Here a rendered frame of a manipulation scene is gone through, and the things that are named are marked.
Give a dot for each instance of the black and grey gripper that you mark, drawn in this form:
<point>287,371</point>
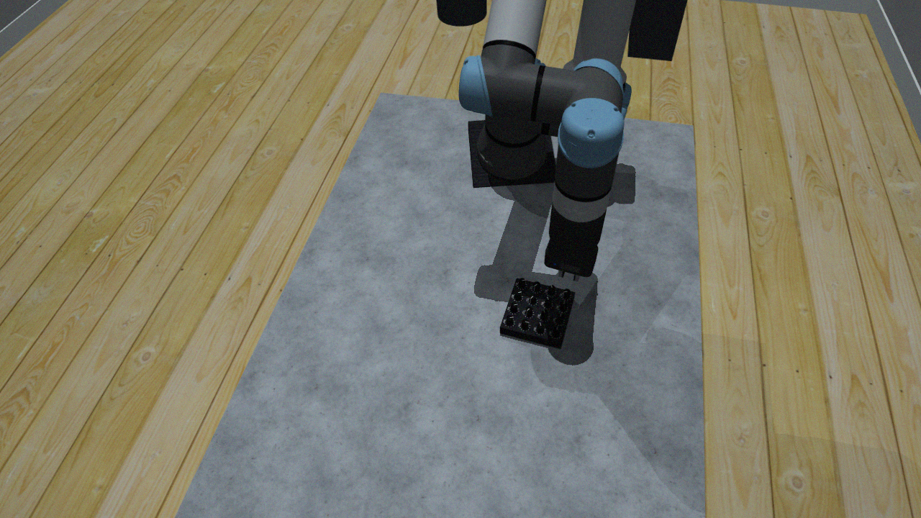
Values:
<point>575,231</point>

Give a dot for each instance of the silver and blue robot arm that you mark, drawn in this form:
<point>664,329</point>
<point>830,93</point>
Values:
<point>520,96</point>

